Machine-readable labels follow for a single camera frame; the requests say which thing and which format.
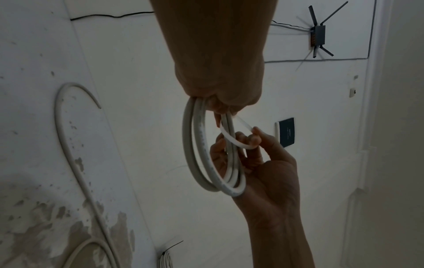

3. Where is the person's left hand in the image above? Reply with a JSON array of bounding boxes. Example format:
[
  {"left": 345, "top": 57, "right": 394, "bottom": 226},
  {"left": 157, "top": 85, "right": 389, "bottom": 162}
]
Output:
[{"left": 149, "top": 0, "right": 278, "bottom": 129}]

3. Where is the person's right hand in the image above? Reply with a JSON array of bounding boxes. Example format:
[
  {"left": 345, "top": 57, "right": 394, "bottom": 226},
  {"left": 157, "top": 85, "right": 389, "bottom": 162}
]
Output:
[{"left": 209, "top": 127, "right": 301, "bottom": 229}]

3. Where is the person's right forearm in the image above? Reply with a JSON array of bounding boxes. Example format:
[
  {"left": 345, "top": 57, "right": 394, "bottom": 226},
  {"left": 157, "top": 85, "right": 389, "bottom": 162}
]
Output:
[{"left": 246, "top": 221, "right": 316, "bottom": 268}]

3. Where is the black router with antennas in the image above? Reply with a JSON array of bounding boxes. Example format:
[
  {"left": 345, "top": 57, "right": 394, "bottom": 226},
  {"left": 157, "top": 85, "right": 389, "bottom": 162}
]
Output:
[{"left": 306, "top": 1, "right": 349, "bottom": 58}]

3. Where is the dark blue wall panel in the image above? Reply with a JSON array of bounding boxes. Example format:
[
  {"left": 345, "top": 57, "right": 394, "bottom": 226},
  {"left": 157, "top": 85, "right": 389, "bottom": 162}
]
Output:
[{"left": 274, "top": 117, "right": 295, "bottom": 149}]

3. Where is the thin black cable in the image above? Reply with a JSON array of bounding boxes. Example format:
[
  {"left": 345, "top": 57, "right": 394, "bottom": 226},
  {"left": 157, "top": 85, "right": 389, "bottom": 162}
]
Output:
[{"left": 69, "top": 11, "right": 155, "bottom": 21}]

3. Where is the white cable bundle black tie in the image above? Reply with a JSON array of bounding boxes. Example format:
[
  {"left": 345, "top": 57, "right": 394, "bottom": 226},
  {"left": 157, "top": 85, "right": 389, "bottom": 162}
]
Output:
[{"left": 158, "top": 240, "right": 185, "bottom": 268}]

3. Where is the thick white wall cable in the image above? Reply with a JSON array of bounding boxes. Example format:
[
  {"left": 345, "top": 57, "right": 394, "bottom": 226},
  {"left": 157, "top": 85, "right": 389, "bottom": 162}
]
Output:
[{"left": 54, "top": 82, "right": 124, "bottom": 268}]

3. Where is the white cable loop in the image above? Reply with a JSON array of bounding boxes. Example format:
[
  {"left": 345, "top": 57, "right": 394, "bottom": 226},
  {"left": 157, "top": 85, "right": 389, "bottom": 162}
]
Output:
[{"left": 61, "top": 238, "right": 117, "bottom": 268}]

